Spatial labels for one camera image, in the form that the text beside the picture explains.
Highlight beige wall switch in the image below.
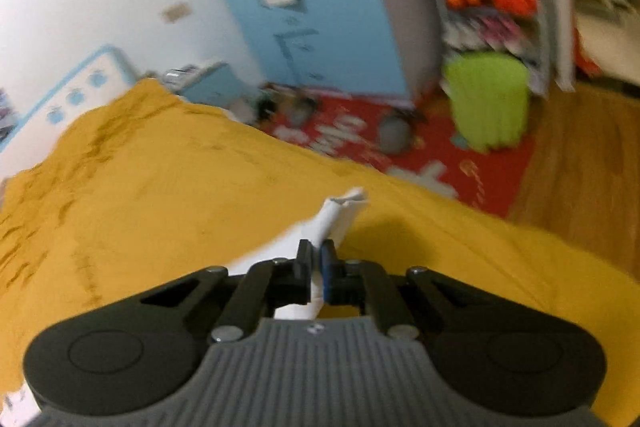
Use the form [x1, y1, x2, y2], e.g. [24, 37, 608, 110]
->
[161, 4, 192, 24]

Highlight blue wardrobe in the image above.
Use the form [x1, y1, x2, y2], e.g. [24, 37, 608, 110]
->
[179, 0, 417, 104]

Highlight green ribbed bin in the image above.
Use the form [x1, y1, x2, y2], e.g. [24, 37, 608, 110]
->
[442, 54, 532, 154]

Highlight red play mat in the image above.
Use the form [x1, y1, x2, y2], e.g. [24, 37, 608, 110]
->
[254, 88, 540, 219]

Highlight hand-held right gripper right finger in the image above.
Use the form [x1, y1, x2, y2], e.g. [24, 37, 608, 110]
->
[320, 239, 482, 341]

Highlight white garment with blue stripe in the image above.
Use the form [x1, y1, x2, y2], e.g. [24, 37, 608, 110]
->
[227, 187, 371, 323]

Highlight yellow blanket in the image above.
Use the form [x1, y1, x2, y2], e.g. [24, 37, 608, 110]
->
[0, 78, 640, 427]

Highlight white and blue headboard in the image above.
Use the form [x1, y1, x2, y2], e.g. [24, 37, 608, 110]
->
[0, 45, 139, 154]

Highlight blue nightstand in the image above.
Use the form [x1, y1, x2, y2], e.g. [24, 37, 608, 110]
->
[165, 62, 262, 120]

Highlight items on nightstand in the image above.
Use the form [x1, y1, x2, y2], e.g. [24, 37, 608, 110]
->
[162, 65, 202, 84]

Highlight grey round object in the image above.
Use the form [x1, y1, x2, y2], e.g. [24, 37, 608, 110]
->
[377, 114, 417, 156]
[284, 97, 319, 128]

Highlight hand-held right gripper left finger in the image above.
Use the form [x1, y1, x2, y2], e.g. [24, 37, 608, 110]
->
[140, 239, 316, 344]

